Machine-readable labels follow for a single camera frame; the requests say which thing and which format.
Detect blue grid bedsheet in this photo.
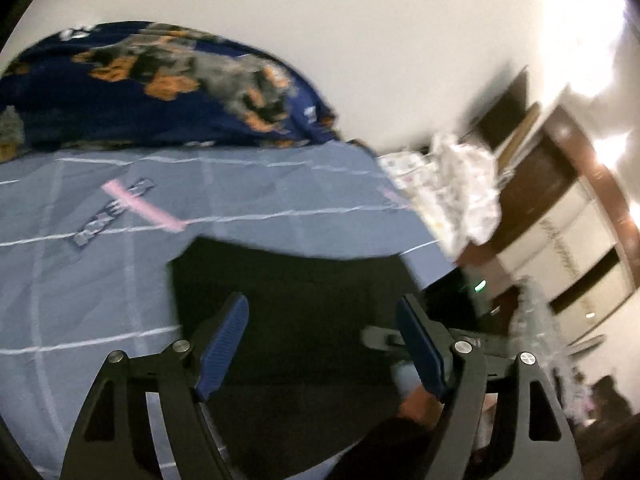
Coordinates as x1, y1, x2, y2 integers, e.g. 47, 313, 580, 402
1, 142, 450, 479

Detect right hand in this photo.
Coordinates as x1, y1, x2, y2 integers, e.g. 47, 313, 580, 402
398, 385, 444, 430

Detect navy dog print blanket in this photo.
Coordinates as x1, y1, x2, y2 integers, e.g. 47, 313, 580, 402
1, 21, 338, 162

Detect black pants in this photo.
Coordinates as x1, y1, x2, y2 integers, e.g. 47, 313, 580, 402
169, 237, 434, 479

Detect white floral cloth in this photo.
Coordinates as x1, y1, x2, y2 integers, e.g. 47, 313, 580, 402
376, 132, 501, 261

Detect brown wooden cabinet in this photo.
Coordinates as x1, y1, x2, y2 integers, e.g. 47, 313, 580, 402
459, 106, 639, 344

